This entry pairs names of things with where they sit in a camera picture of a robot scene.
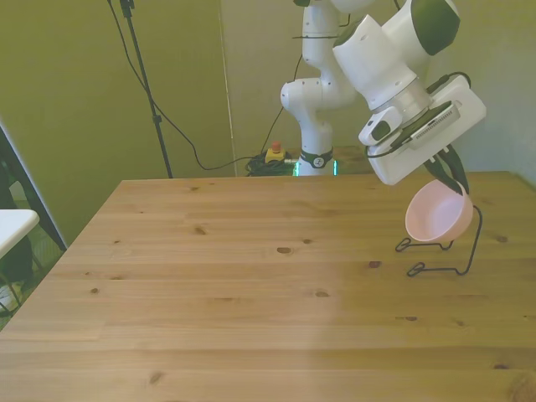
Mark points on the black leaning panel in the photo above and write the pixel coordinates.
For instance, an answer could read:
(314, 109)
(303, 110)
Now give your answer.
(29, 188)

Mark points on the yellow emergency stop button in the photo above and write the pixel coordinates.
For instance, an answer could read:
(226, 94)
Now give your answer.
(275, 154)

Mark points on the black tripod stand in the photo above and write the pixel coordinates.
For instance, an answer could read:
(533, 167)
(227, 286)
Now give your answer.
(146, 88)

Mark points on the pink plastic bowl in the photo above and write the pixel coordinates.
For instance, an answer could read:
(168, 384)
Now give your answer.
(439, 213)

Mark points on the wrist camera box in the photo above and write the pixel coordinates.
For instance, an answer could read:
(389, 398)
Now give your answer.
(439, 121)

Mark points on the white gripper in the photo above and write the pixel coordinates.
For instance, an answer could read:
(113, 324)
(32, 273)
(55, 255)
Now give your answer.
(419, 161)

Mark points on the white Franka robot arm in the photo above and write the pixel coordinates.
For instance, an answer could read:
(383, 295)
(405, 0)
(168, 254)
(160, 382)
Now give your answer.
(377, 63)

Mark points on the white folding table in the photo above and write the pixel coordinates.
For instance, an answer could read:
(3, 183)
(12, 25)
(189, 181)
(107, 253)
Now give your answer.
(14, 226)

